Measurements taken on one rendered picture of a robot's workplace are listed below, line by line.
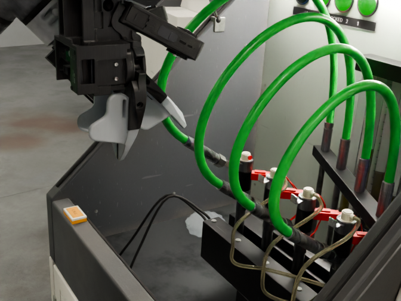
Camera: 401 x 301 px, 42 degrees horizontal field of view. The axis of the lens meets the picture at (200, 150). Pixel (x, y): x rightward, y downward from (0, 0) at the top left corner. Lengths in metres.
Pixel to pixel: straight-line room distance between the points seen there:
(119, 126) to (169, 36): 0.12
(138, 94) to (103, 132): 0.06
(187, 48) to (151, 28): 0.05
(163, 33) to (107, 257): 0.47
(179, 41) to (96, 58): 0.11
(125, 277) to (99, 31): 0.46
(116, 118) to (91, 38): 0.10
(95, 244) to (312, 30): 0.63
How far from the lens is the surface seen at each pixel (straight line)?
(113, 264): 0.94
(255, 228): 1.01
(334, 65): 1.02
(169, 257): 1.18
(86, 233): 1.03
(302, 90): 1.22
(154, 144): 1.21
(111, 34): 0.60
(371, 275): 0.69
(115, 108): 0.62
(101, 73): 0.59
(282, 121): 1.29
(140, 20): 0.61
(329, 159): 1.04
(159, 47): 3.97
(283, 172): 0.65
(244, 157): 0.94
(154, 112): 0.77
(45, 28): 0.75
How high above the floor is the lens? 1.48
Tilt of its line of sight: 22 degrees down
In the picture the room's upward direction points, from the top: 3 degrees clockwise
